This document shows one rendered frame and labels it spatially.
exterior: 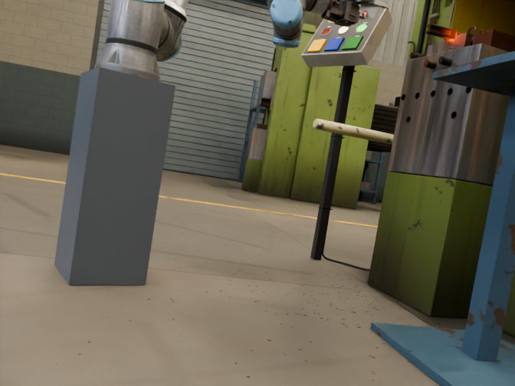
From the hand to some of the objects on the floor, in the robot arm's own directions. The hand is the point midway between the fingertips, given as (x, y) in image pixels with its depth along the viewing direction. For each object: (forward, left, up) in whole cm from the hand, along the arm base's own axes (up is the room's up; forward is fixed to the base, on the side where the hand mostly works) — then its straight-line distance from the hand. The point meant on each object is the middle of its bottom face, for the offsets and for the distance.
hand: (377, 11), depth 166 cm
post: (+37, +51, -100) cm, 118 cm away
